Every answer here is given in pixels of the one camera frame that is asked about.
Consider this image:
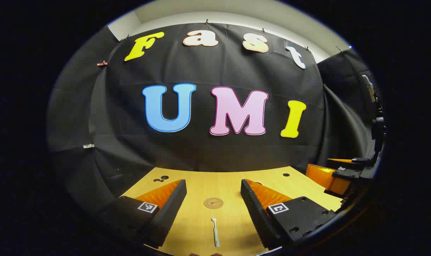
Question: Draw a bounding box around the wooden desktop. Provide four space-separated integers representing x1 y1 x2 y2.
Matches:
119 166 344 256

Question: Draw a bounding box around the pale blue toothbrush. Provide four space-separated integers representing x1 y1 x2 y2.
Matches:
211 217 221 248

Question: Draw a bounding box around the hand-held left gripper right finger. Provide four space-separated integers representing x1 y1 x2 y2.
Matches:
240 179 336 251

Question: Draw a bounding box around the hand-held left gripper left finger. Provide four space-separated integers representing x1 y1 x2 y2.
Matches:
98 179 187 249

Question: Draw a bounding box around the round cork coaster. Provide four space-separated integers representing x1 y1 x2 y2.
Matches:
204 197 224 209

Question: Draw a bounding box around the black backdrop cloth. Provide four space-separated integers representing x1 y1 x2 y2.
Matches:
47 22 383 217

